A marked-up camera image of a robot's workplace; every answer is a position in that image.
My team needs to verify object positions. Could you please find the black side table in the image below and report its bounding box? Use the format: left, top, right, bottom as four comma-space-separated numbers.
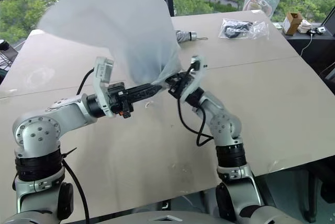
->
283, 31, 335, 96

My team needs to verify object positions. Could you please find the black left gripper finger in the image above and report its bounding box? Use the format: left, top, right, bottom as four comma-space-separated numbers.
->
124, 83, 162, 96
126, 92, 157, 105

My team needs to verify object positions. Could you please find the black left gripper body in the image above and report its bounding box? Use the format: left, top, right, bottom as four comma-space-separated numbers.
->
106, 83, 135, 119

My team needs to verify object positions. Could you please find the crumpled white cloth pouch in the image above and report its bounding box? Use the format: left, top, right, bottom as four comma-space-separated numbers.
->
297, 19, 314, 35

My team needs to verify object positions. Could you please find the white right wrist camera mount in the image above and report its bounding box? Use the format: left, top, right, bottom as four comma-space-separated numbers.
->
182, 54, 208, 104

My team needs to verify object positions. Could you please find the folded grey umbrella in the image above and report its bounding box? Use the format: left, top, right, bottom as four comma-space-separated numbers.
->
173, 30, 209, 43

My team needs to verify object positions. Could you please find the black chair under table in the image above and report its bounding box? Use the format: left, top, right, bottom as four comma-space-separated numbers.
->
261, 155, 335, 223

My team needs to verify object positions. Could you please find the white charger with cable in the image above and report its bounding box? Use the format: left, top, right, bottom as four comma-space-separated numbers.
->
299, 28, 318, 58

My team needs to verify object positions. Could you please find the silver robot torso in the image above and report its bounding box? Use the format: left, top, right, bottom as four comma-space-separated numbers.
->
0, 207, 312, 224

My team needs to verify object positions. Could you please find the plastic bag with black cable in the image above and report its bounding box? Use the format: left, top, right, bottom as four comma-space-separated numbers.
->
218, 18, 270, 40

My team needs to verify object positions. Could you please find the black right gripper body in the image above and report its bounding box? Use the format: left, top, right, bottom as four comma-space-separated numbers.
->
173, 72, 195, 98

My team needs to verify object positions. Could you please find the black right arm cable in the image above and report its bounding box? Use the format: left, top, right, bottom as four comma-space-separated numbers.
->
176, 66, 214, 148

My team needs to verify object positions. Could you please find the black wire basket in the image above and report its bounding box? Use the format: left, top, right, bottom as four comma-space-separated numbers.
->
0, 39, 19, 83

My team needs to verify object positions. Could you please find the black monitor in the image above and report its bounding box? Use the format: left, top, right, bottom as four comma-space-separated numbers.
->
320, 7, 335, 37

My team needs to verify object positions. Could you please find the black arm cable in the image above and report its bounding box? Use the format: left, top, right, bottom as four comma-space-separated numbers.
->
176, 66, 214, 148
60, 68, 95, 224

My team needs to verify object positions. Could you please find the translucent white drawstring bag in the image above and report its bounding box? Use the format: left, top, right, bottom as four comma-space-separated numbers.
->
36, 0, 183, 108

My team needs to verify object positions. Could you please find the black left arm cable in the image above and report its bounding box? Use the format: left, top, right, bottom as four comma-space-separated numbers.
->
60, 68, 95, 224

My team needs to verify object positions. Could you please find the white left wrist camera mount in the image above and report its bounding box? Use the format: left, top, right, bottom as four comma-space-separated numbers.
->
92, 57, 116, 118

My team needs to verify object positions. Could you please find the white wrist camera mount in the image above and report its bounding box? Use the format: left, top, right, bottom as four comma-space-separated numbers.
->
182, 54, 208, 104
92, 57, 116, 118

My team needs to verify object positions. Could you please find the small open cardboard box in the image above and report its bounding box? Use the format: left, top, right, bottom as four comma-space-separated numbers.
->
282, 12, 304, 36

